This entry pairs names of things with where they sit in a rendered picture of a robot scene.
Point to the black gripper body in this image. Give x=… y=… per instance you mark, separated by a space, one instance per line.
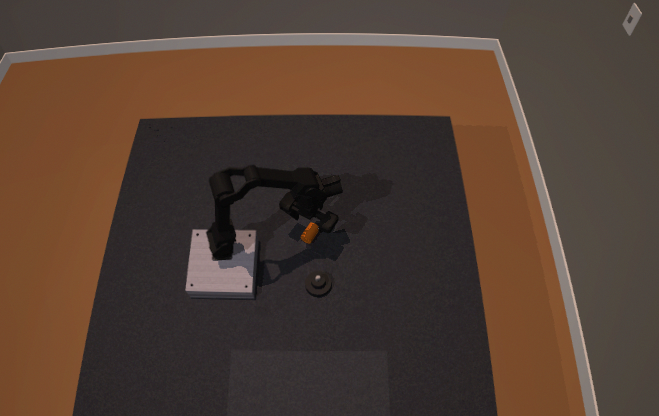
x=328 y=220

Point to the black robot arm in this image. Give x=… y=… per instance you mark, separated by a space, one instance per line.
x=304 y=184

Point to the orange cylinder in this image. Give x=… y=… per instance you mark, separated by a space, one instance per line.
x=309 y=233

